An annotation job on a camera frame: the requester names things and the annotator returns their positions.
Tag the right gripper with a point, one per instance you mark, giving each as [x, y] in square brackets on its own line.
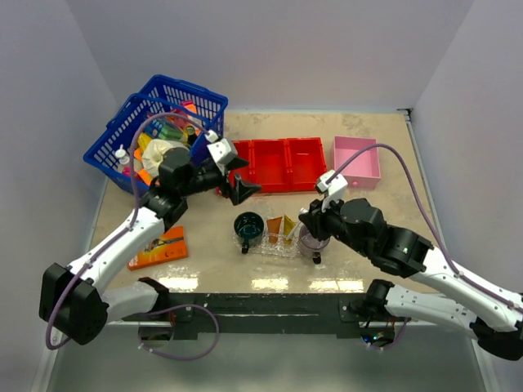
[315, 217]

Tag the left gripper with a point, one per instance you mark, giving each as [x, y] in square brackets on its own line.
[241, 191]

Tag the grey-purple mug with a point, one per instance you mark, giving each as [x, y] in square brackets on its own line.
[310, 247]

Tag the white toothbrush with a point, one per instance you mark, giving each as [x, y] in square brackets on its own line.
[296, 226]

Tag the yellow toothpaste tube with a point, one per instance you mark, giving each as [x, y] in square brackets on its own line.
[288, 224]

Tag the clear textured acrylic holder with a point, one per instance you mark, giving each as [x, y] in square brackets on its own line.
[279, 249]

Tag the dark green mug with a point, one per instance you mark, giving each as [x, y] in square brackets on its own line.
[249, 229]

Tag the orange toothpaste tube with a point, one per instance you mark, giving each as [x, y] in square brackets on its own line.
[273, 229]

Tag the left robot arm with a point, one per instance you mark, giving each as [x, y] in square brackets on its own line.
[71, 296]

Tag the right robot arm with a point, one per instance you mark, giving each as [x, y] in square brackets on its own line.
[488, 314]

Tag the clear textured oval tray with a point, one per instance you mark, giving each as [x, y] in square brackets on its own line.
[298, 243]

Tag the red left bin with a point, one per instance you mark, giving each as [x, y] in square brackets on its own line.
[244, 150]

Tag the red bin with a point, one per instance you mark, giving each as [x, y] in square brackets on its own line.
[307, 162]
[244, 150]
[271, 169]

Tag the red middle bin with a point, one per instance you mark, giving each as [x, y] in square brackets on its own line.
[271, 169]

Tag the pink drawer box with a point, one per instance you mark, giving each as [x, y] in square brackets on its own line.
[364, 172]

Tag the red right bin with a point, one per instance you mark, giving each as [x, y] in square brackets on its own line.
[307, 162]

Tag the white crumpled pouch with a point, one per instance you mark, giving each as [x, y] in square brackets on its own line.
[154, 153]

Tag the orange razor package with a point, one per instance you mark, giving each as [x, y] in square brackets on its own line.
[170, 246]

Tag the blue plastic basket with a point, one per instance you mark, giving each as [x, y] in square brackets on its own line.
[160, 94]

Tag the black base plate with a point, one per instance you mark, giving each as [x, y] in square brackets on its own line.
[337, 314]

